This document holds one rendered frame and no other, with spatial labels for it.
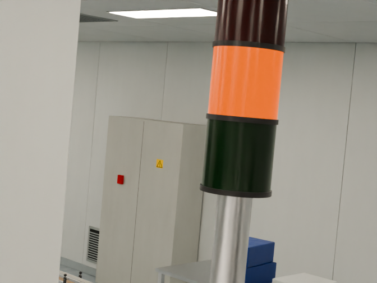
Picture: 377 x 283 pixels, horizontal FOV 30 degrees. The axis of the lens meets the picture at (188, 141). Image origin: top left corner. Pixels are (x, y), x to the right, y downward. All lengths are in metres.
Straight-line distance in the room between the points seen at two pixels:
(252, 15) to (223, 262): 0.17
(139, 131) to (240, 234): 7.28
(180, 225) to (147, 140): 1.00
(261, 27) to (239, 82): 0.04
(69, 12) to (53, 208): 0.59
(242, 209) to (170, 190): 6.94
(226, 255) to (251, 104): 0.11
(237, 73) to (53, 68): 1.66
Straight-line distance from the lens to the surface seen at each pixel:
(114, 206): 8.08
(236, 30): 0.47
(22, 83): 2.05
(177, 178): 7.34
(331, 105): 6.71
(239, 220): 0.49
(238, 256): 0.49
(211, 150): 0.48
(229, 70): 0.47
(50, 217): 2.16
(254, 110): 0.47
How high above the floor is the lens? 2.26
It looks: 3 degrees down
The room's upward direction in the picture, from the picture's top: 5 degrees clockwise
